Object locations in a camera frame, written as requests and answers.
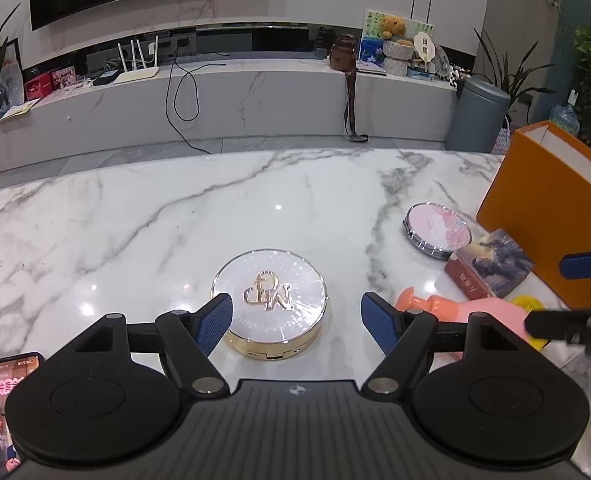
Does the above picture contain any teddy bear plush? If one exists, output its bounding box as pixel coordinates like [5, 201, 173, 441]
[380, 14, 406, 44]

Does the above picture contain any white wifi router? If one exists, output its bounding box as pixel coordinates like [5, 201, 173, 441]
[114, 37, 160, 84]

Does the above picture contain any white marble tv console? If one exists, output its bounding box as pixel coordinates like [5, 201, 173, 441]
[0, 56, 459, 181]

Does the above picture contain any smartphone with lit screen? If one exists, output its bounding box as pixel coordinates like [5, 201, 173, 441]
[0, 352, 44, 479]

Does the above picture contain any grey round trash bin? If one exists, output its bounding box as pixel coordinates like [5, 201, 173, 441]
[444, 78, 510, 153]

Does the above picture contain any orange white open box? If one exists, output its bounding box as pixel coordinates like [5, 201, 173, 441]
[477, 122, 591, 310]

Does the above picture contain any pink plastic bottle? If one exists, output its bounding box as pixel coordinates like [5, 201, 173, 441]
[394, 287, 527, 341]

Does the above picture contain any illustrated card box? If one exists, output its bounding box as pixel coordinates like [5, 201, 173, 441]
[445, 229, 534, 300]

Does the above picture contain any black power cable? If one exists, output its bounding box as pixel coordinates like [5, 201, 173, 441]
[164, 41, 228, 155]

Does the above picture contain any gold round cushion compact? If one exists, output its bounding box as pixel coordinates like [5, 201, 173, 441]
[210, 248, 329, 361]

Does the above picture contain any pastel woven basket bag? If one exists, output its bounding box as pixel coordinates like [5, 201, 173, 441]
[492, 116, 511, 155]

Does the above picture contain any pink round powder compact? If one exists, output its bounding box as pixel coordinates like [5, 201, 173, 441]
[403, 203, 472, 261]

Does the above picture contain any white round paper fan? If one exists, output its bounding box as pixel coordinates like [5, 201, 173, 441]
[414, 32, 435, 64]

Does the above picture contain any yellow mushroom-cap bottle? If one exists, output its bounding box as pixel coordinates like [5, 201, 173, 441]
[510, 295, 549, 351]

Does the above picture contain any green leafy potted plant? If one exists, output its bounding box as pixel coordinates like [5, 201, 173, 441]
[471, 29, 556, 114]

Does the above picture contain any brown leather camera bag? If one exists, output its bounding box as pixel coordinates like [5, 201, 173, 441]
[329, 34, 369, 143]

